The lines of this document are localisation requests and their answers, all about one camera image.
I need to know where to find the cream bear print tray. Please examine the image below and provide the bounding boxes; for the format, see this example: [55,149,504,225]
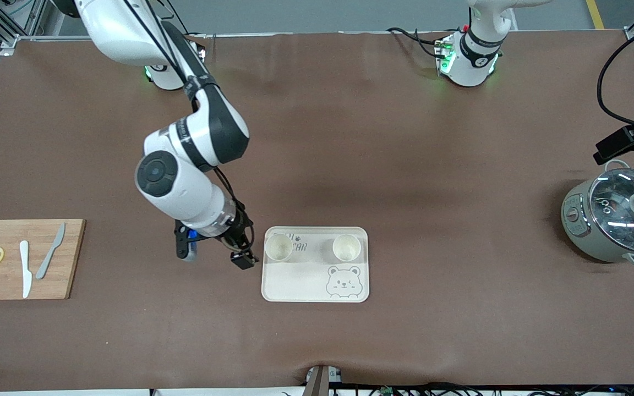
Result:
[261,226,370,303]

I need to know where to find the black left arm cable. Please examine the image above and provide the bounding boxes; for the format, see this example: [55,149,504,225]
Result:
[596,18,634,130]

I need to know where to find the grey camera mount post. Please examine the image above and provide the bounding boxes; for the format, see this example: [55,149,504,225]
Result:
[303,364,344,396]

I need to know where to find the bamboo cutting board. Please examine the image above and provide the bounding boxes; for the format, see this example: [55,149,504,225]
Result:
[0,219,86,301]

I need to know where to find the glass pot lid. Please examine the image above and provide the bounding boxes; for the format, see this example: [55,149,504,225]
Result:
[588,168,634,249]

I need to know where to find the grey plastic knife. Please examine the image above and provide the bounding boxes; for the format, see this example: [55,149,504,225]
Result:
[35,222,67,280]

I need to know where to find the white plastic knife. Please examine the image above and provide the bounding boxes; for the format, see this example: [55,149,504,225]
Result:
[19,240,33,299]

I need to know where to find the white IKEA cup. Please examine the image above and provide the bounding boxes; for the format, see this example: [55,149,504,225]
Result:
[332,233,362,263]
[264,233,295,263]

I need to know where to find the grey-green electric cooking pot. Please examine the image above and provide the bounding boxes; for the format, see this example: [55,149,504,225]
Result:
[561,159,634,270]

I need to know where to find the black left base cables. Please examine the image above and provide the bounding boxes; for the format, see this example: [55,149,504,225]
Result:
[387,25,451,61]

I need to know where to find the aluminium frame structure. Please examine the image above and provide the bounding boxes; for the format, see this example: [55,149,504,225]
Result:
[0,0,71,51]

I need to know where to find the brown table cover mat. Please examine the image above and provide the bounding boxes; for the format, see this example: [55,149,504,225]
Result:
[0,30,634,392]

